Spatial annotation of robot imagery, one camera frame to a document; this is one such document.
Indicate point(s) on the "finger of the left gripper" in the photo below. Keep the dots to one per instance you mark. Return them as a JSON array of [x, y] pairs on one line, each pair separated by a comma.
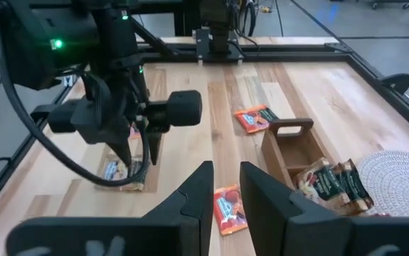
[[122, 151], [155, 147]]

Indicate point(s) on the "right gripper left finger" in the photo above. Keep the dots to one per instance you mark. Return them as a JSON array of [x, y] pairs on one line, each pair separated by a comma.
[[193, 202]]

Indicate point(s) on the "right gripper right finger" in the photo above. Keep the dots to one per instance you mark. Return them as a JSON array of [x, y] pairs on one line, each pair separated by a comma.
[[268, 213]]

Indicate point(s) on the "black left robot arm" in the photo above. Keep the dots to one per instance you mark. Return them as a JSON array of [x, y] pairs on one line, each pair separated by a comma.
[[30, 35]]

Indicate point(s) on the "orange peach tea packet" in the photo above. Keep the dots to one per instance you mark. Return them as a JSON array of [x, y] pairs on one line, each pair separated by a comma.
[[229, 209], [255, 119]]

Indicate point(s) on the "wooden compartment tray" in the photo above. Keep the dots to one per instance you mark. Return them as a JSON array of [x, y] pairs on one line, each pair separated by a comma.
[[289, 153]]

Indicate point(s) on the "round woven white placemat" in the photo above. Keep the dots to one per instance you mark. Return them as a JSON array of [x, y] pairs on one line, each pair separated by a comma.
[[399, 181]]

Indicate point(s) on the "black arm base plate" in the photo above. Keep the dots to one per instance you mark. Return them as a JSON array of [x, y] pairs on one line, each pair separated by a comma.
[[202, 49]]

